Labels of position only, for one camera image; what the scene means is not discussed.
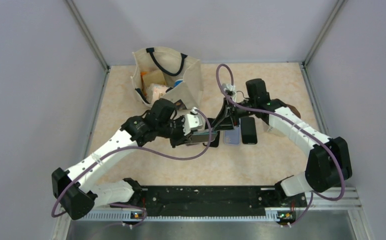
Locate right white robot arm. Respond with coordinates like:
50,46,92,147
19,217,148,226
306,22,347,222
217,78,352,206

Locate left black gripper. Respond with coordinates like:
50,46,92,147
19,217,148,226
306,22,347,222
157,114,194,148

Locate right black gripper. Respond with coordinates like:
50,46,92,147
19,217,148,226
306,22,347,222
213,97,257,131

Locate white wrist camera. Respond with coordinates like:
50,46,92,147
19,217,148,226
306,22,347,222
222,83,237,99
183,107,205,136

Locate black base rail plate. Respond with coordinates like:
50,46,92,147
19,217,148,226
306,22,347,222
128,185,307,218

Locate black phone from lilac case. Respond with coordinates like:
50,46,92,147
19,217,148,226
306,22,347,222
240,117,258,145

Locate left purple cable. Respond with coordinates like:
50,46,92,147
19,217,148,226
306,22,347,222
51,108,214,219

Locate snack packets in bag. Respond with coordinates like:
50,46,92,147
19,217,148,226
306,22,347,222
140,70,183,104

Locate black phone case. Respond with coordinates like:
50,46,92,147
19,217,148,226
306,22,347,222
209,132,221,148

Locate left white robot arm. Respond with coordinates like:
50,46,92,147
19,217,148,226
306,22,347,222
51,99,210,220

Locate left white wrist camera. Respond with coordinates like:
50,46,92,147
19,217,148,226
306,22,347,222
183,107,205,136

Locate beige canvas tote bag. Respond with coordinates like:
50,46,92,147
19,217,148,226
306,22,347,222
130,46,204,110

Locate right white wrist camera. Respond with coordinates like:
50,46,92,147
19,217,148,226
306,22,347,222
222,83,237,99

